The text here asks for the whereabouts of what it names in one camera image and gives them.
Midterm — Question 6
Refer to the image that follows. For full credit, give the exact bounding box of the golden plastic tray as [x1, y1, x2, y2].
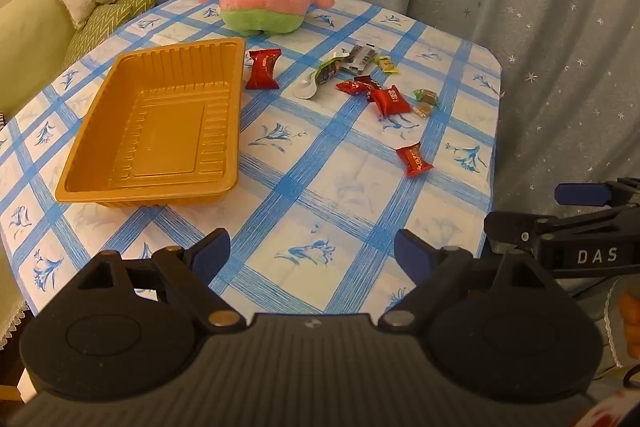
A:
[54, 38, 247, 208]

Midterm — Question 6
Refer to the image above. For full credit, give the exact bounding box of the clear black snack packet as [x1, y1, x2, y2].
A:
[340, 44, 377, 75]

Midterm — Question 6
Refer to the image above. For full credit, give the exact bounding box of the blue checked tablecloth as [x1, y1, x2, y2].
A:
[0, 0, 503, 338]

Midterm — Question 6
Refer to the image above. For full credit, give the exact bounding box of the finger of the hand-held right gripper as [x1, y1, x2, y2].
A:
[483, 207, 621, 254]
[555, 177, 640, 210]

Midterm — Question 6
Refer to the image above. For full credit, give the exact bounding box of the green white snack packet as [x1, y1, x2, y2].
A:
[292, 52, 351, 100]

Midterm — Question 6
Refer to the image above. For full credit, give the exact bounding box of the red white printed cloth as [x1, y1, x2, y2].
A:
[575, 394, 640, 427]

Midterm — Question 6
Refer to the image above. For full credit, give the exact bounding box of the small red candy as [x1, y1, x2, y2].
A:
[336, 79, 371, 96]

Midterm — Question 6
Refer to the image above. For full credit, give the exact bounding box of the green sofa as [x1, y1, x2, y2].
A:
[0, 0, 81, 115]

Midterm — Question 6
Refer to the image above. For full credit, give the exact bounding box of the square red snack packet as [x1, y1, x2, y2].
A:
[369, 85, 412, 116]

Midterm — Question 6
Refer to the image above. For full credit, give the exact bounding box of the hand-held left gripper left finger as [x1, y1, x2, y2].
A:
[70, 228, 248, 335]

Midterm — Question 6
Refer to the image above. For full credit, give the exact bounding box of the large red snack packet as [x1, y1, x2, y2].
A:
[244, 49, 283, 91]

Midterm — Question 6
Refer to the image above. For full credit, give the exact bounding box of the orange printed cloth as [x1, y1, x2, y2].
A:
[602, 277, 640, 368]

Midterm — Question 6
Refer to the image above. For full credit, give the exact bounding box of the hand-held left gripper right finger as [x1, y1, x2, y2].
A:
[377, 229, 556, 335]

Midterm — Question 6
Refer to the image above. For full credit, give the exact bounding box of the green zigzag pillow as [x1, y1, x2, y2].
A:
[59, 0, 159, 72]

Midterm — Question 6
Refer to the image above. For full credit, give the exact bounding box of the red orange-print candy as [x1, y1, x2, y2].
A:
[396, 145, 434, 178]

